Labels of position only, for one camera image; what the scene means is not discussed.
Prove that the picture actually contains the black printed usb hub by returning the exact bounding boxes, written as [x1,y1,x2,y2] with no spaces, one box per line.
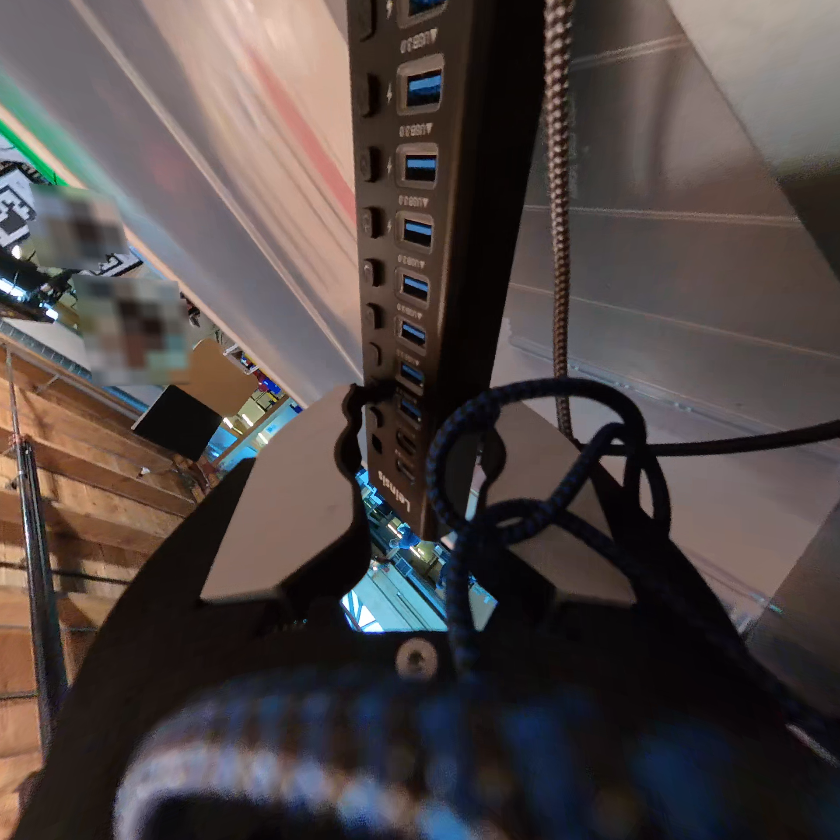
[346,0,547,540]

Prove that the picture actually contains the cable with teal plug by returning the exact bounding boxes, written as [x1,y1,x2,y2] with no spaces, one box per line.
[115,377,840,840]

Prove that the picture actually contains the metal pole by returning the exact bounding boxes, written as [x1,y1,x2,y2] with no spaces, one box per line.
[3,354,72,746]

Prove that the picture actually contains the wooden beam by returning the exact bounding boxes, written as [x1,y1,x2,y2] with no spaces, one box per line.
[0,335,221,821]

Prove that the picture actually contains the grey braided usb cable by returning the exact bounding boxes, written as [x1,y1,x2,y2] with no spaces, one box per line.
[542,0,580,442]

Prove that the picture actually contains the clear plastic tray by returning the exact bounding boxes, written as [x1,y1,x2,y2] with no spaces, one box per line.
[0,0,840,634]

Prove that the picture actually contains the framed marker sign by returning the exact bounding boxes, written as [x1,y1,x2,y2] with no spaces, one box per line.
[0,161,144,278]

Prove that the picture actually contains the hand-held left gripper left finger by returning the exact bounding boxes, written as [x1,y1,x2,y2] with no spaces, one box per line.
[199,384,373,603]

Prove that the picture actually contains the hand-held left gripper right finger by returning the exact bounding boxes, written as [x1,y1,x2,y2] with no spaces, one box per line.
[489,400,637,605]

